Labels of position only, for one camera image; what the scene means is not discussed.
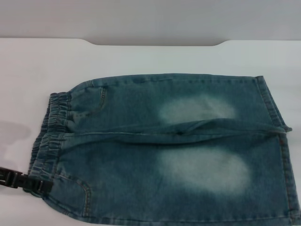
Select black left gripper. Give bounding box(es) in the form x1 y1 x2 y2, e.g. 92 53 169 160
0 166 54 193

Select blue denim shorts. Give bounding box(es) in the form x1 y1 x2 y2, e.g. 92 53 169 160
20 74 293 226

